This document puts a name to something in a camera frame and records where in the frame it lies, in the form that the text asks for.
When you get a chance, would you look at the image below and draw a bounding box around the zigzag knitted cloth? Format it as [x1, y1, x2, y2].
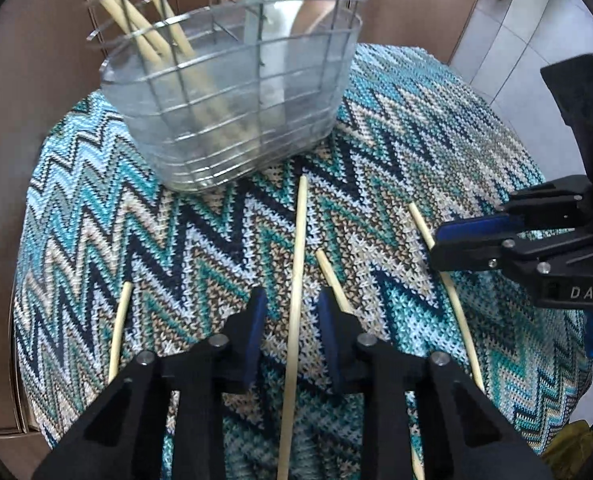
[14, 42, 593, 480]

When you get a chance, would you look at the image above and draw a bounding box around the wire utensil holder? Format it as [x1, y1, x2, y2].
[84, 0, 370, 193]

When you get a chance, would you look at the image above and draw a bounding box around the olive green bag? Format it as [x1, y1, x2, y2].
[541, 420, 593, 480]

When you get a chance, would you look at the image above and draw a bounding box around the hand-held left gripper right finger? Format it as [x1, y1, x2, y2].
[317, 287, 552, 480]

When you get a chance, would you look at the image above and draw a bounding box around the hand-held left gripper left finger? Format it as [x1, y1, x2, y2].
[31, 287, 270, 480]

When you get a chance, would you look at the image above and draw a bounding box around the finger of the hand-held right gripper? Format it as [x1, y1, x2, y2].
[501, 175, 593, 232]
[431, 212, 593, 282]

